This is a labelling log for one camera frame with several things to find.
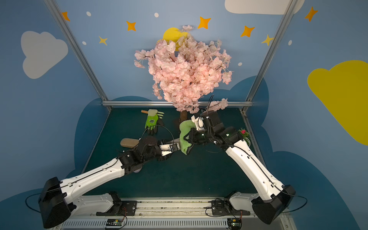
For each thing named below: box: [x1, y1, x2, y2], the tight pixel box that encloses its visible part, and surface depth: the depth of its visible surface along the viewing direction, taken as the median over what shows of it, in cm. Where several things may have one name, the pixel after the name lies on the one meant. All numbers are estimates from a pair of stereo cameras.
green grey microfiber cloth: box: [179, 119, 196, 156], surface depth 70 cm
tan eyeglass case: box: [119, 138, 140, 149], surface depth 99 cm
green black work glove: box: [144, 108, 165, 135], surface depth 114 cm
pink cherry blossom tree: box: [134, 25, 233, 122], surface depth 70 cm
